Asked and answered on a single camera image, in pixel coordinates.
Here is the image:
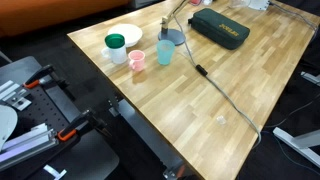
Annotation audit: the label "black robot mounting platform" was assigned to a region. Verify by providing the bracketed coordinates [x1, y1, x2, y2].
[0, 55, 120, 180]

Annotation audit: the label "lamp cable with inline switch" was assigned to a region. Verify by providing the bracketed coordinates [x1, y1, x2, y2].
[173, 16, 263, 149]

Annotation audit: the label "orange floor mat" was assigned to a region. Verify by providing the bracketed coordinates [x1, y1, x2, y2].
[0, 0, 131, 38]

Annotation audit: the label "silver metal bracket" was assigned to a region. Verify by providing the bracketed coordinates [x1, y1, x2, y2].
[0, 79, 33, 112]

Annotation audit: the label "white bowl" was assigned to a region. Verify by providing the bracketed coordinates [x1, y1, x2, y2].
[107, 23, 144, 48]

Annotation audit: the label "black floor cable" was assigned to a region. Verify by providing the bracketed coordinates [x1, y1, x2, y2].
[264, 98, 320, 129]

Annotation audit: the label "blue floor cable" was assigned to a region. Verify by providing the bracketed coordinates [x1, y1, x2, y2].
[261, 130, 320, 176]

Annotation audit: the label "clear plastic container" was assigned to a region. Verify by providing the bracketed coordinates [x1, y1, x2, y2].
[228, 0, 251, 9]

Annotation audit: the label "white mug with green lid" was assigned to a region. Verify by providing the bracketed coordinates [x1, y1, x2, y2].
[100, 33, 128, 65]

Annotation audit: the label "grey metal table frame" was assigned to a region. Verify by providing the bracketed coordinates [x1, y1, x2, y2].
[108, 98, 188, 180]

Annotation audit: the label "teal plastic cup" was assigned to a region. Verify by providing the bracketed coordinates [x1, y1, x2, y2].
[156, 39, 176, 66]

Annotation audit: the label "dark green zipper case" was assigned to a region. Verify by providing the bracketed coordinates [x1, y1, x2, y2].
[188, 8, 251, 51]

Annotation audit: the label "black orange bar clamp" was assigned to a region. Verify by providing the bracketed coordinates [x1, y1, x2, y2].
[56, 109, 111, 143]
[23, 64, 69, 91]

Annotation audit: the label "small clear plastic cup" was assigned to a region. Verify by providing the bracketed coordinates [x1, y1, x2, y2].
[215, 115, 227, 126]

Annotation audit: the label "pink plastic cup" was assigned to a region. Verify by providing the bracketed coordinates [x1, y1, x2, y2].
[127, 49, 146, 73]

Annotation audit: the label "white table leg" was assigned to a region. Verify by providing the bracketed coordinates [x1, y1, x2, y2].
[300, 70, 320, 87]
[273, 126, 320, 168]

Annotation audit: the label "grey cable on table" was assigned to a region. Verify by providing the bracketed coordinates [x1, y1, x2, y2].
[268, 1, 319, 34]

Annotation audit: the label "aluminium extrusion rails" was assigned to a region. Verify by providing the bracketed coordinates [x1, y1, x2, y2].
[0, 123, 59, 173]

